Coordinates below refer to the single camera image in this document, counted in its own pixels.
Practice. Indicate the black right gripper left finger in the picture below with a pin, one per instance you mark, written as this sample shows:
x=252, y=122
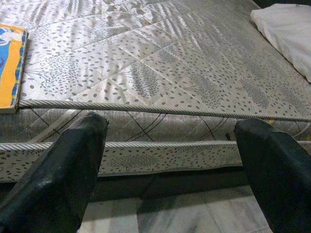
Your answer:
x=56, y=174

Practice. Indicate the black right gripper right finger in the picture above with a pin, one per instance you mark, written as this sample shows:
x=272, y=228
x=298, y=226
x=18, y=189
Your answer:
x=277, y=174

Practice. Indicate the yellow blue picture book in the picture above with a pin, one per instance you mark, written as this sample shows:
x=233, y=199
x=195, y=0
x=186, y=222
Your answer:
x=9, y=72

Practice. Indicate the white pillow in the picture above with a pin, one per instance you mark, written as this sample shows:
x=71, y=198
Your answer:
x=286, y=36

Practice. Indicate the grey patterned quilted mattress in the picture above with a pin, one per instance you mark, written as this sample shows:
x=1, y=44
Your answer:
x=145, y=60

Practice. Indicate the black tufted headboard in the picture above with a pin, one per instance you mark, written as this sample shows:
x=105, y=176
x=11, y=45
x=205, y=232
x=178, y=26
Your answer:
x=274, y=2

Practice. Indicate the dark bed frame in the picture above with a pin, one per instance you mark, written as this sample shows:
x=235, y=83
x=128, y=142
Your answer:
x=150, y=187

